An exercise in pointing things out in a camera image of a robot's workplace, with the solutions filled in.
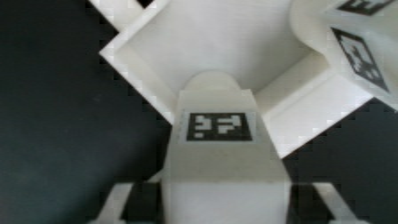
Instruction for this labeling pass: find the white chair leg with tag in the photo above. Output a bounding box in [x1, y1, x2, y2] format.
[289, 0, 398, 111]

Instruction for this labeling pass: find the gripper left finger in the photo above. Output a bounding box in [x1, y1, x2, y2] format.
[87, 183, 161, 224]

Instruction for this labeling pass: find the white chair leg block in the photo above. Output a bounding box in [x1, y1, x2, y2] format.
[161, 71, 291, 224]

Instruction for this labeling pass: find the white chair seat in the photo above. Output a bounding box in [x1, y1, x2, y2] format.
[87, 0, 371, 156]

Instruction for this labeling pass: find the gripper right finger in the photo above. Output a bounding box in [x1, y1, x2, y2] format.
[289, 182, 371, 224]

